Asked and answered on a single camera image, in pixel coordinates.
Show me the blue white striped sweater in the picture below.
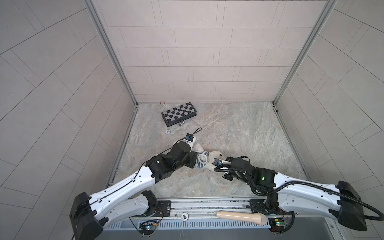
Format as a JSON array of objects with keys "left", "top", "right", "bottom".
[{"left": 195, "top": 151, "right": 209, "bottom": 169}]

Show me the white teddy bear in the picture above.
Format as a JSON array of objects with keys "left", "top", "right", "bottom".
[{"left": 192, "top": 143, "right": 224, "bottom": 171}]

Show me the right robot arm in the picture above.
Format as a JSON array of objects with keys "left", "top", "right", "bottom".
[{"left": 214, "top": 156, "right": 368, "bottom": 232}]

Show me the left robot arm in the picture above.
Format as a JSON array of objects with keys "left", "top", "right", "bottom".
[{"left": 70, "top": 141, "right": 204, "bottom": 240}]

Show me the black white chessboard box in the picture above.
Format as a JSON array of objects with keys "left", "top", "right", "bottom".
[{"left": 161, "top": 102, "right": 197, "bottom": 127}]

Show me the right circuit board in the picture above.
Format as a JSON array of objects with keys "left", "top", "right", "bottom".
[{"left": 268, "top": 218, "right": 287, "bottom": 233}]

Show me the circuit board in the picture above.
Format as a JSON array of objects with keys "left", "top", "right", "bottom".
[
  {"left": 139, "top": 220, "right": 159, "bottom": 236},
  {"left": 268, "top": 218, "right": 287, "bottom": 233}
]

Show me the left circuit board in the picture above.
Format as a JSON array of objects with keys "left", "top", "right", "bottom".
[{"left": 139, "top": 220, "right": 159, "bottom": 236}]

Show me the black corrugated cable hose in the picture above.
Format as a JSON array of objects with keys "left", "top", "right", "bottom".
[{"left": 213, "top": 155, "right": 384, "bottom": 222}]

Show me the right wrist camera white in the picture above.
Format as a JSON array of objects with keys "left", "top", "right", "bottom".
[{"left": 213, "top": 158, "right": 231, "bottom": 167}]

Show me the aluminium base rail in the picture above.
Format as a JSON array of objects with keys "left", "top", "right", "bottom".
[{"left": 83, "top": 196, "right": 335, "bottom": 221}]

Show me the beige wooden handle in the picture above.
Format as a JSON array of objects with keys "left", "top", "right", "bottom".
[{"left": 216, "top": 211, "right": 267, "bottom": 225}]

